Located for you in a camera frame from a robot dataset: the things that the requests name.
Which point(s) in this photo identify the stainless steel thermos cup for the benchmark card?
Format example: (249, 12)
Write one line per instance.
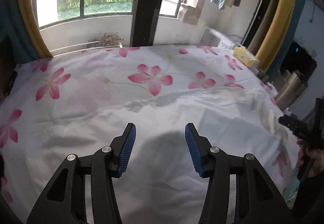
(292, 90)

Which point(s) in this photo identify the cardboard box on balcony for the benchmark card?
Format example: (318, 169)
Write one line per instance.
(189, 15)

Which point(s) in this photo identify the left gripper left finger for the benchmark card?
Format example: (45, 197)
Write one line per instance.
(63, 199)

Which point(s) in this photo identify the dark window pillar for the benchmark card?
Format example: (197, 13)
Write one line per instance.
(145, 15)

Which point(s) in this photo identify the dried potted plant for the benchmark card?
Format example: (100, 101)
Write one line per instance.
(110, 39)

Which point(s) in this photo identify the yellow tissue pack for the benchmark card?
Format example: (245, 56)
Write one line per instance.
(245, 57)

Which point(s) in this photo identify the person right hand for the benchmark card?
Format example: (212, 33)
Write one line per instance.
(315, 154)

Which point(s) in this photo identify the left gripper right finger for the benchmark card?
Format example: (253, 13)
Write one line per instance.
(257, 198)

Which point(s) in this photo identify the white air conditioner unit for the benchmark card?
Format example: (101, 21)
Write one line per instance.
(213, 38)

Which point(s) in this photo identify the yellow curtain right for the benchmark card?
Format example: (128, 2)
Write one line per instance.
(272, 31)

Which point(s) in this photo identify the teal curtain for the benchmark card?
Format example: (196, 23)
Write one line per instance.
(13, 26)

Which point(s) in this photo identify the small dark figurine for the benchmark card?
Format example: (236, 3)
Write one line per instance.
(262, 77)

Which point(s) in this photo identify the yellow curtain left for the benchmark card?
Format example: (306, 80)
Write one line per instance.
(34, 34)

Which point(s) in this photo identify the white sheer large garment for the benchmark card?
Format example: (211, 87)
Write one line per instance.
(160, 184)

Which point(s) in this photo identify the yellow curtain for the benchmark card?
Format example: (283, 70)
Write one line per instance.
(34, 34)
(272, 31)

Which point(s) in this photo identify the floral pink bed sheet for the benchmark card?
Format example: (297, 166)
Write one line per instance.
(87, 80)

